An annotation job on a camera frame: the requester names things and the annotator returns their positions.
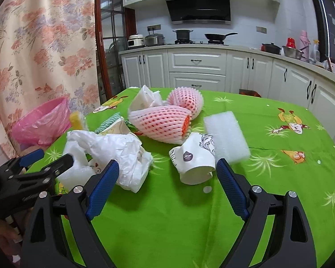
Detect green white wavy cloth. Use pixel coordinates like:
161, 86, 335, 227
95, 112, 125, 134

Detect beige paper cup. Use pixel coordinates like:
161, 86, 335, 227
100, 120, 135, 137

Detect red black clay pot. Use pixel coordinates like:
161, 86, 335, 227
262, 43, 281, 55

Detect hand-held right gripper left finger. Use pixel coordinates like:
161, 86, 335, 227
21, 159, 120, 268

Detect dark window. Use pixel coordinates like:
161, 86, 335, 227
307, 0, 335, 62

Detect gas stove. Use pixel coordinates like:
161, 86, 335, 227
172, 40, 229, 46

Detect white tissue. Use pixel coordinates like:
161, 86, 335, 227
149, 89, 168, 107

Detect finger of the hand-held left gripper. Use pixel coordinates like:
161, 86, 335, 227
11, 154, 74, 190
0, 149, 44, 179

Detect black range hood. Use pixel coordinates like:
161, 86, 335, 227
162, 0, 232, 25

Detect clear spray bottle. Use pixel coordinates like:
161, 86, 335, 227
310, 40, 321, 62

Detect white foam sheet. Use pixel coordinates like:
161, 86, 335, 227
203, 111, 251, 164

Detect black frying pan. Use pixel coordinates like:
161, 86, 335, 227
204, 32, 238, 42

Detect black cooking pot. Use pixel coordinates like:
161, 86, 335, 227
172, 29, 194, 41

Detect white printed paper cup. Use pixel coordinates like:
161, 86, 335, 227
169, 132, 216, 185

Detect white lower cabinets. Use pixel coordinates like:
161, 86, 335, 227
121, 47, 335, 146

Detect pink thermos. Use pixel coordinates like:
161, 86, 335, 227
299, 30, 310, 59

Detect dark red patterned object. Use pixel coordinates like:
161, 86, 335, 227
239, 88, 261, 98

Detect white plastic bag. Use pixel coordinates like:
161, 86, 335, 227
67, 131, 154, 193

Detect pink foam net orange end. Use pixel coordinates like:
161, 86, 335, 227
128, 105, 193, 145

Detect steel bowl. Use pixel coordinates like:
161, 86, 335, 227
282, 45, 304, 60

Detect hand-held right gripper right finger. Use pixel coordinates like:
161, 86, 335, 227
216, 158, 317, 268

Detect white paper tissue pack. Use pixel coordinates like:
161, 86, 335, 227
128, 85, 157, 112

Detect yellow sponge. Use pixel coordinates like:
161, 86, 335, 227
70, 111, 87, 130

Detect silver rice cooker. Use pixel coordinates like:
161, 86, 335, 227
144, 33, 165, 47

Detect floral curtain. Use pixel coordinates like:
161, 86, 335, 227
0, 0, 101, 157

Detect round pink foam net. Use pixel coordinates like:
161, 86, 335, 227
167, 87, 204, 119

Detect person's left hand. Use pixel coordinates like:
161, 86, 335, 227
0, 220, 21, 259

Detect green cartoon tablecloth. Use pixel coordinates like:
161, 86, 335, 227
25, 87, 335, 268

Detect white rice cooker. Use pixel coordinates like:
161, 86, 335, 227
128, 34, 146, 48

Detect wooden glass door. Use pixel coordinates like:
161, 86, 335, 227
93, 0, 137, 107

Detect pink trash bag bin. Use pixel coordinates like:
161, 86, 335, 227
11, 97, 71, 147

